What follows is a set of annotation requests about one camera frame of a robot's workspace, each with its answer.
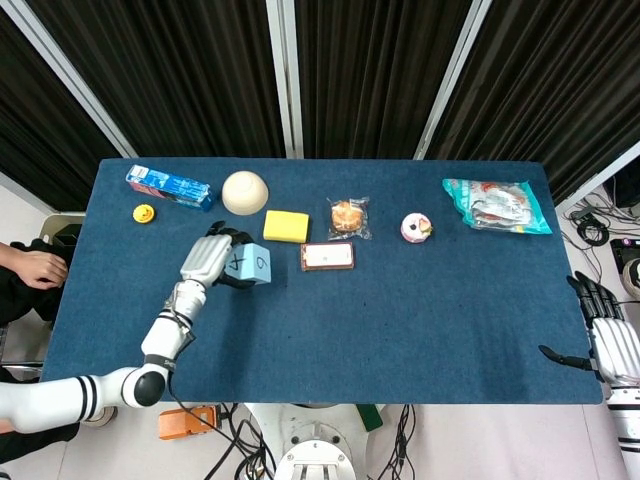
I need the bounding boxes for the bystander bare hand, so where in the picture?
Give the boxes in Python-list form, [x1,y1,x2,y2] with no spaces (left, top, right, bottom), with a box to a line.
[8,248,69,291]

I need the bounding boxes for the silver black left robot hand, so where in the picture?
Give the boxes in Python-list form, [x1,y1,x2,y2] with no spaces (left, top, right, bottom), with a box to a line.
[178,221,257,292]

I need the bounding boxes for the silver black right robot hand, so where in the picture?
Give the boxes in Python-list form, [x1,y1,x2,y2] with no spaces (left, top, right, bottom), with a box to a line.
[538,271,640,387]

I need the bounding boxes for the light blue numbered cube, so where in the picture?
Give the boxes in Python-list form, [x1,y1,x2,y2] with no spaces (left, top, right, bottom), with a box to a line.
[223,242,274,286]

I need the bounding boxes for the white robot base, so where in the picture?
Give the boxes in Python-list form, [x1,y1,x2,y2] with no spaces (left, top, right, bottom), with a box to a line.
[247,402,387,480]

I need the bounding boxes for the bystander black clothing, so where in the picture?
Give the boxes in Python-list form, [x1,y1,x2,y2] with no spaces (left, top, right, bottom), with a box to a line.
[0,238,84,461]

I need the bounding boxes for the grey chair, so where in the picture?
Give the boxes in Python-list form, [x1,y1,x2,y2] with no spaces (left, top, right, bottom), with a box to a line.
[40,211,87,251]

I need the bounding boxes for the cream upturned bowl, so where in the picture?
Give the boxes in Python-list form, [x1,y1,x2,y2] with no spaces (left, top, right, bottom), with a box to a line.
[221,170,270,217]

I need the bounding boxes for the blue cookie box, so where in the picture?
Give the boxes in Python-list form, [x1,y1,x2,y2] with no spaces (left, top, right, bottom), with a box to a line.
[125,165,215,213]

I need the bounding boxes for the yellow green sponge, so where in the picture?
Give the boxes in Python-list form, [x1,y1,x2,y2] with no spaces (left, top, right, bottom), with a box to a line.
[263,209,311,245]

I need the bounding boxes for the black box with purple light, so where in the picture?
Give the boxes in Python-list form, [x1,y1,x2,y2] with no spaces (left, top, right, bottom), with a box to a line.
[610,238,640,274]

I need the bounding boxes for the red yellow flat box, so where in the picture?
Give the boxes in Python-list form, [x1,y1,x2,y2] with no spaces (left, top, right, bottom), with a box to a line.
[300,241,358,273]

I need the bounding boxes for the dark pleated curtain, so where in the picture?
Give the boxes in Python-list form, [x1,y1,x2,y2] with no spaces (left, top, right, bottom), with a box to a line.
[0,9,124,212]
[292,0,474,160]
[27,0,287,160]
[427,0,640,206]

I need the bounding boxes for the wrapped round pastry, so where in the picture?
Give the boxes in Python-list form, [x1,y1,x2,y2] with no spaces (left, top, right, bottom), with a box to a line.
[327,196,374,242]

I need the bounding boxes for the orange device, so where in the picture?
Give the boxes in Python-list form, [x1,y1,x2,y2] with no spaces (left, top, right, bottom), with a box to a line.
[158,405,224,442]

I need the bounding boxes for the teal snack bag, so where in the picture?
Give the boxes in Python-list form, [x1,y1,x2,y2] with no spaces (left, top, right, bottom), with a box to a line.
[441,178,554,236]

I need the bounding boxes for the blue table cloth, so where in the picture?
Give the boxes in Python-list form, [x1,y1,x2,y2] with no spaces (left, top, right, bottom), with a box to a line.
[39,158,605,406]

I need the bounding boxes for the green block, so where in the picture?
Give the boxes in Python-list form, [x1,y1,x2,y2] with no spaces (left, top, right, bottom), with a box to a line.
[355,403,384,433]

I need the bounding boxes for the black floor cable bundle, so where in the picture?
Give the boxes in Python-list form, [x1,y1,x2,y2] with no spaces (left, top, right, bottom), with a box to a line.
[563,195,619,247]

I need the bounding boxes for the white outer frame post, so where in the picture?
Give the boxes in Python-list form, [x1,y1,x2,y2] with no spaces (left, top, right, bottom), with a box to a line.
[554,144,640,214]

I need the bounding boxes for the black cables under robot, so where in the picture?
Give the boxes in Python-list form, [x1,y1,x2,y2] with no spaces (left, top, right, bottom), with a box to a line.
[167,384,279,480]

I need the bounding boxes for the white slanted frame post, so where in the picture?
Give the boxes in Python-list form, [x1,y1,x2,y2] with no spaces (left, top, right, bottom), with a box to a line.
[0,0,139,159]

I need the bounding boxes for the white upright frame post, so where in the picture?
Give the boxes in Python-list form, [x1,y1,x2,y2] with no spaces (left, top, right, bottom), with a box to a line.
[266,0,305,160]

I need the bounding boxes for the white leaning frame post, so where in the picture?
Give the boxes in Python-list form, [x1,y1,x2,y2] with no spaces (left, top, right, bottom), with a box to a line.
[413,0,502,161]

